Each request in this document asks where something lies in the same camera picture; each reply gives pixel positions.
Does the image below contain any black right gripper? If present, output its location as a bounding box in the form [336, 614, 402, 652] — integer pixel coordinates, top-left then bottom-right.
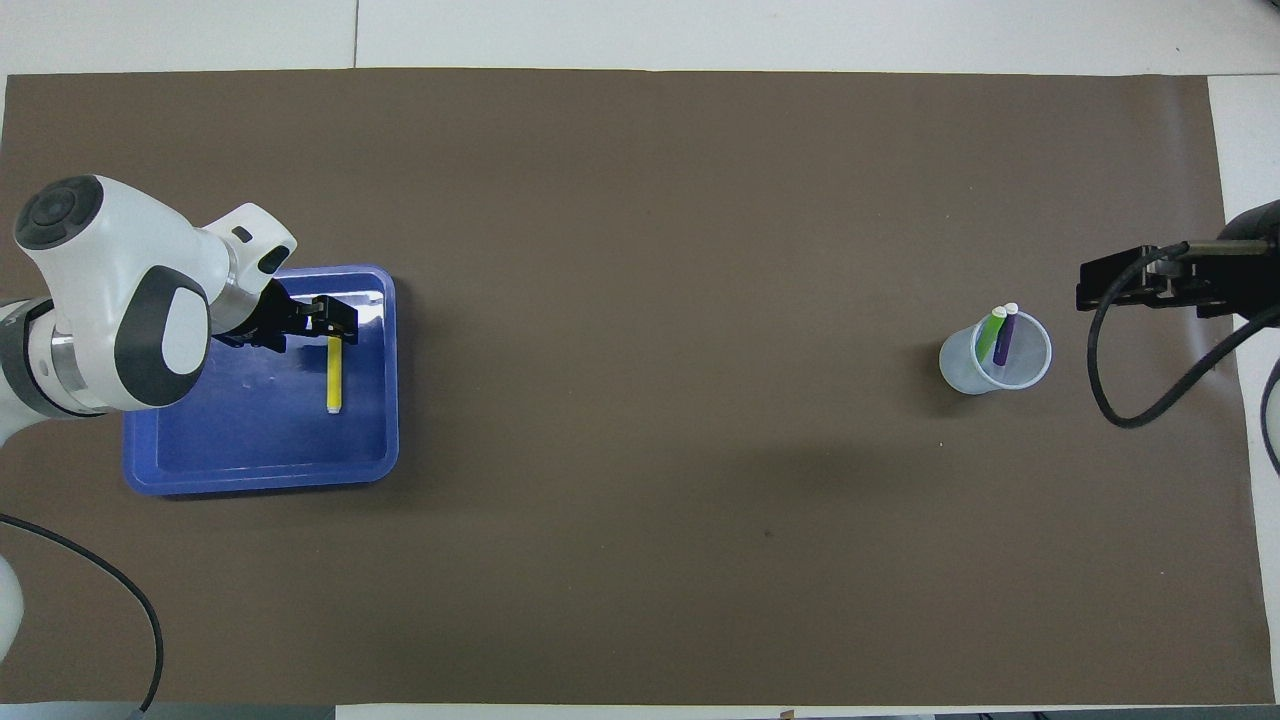
[1077, 200, 1280, 321]

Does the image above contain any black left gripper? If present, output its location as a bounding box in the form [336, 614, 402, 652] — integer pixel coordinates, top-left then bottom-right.
[213, 282, 359, 354]

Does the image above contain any purple highlighter pen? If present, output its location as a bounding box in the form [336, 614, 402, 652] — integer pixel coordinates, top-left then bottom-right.
[992, 302, 1021, 367]

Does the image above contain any green highlighter pen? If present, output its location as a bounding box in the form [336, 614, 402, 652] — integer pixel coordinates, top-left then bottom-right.
[975, 306, 1009, 363]

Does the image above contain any blue plastic tray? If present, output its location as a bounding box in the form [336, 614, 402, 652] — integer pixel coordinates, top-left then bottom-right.
[122, 263, 400, 497]

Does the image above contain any translucent plastic cup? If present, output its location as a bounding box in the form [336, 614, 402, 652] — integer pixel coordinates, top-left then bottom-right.
[938, 308, 1053, 397]

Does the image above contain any brown table mat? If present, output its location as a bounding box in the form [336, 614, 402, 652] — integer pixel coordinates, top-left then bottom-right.
[0, 68, 1251, 706]

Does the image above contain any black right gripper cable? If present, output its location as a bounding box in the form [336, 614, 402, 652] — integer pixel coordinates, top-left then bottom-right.
[1088, 240, 1280, 479]

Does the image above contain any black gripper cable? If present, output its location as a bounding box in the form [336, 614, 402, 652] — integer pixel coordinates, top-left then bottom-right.
[0, 512, 165, 713]
[1088, 240, 1280, 479]

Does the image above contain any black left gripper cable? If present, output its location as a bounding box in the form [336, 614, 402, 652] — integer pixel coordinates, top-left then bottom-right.
[0, 512, 165, 713]

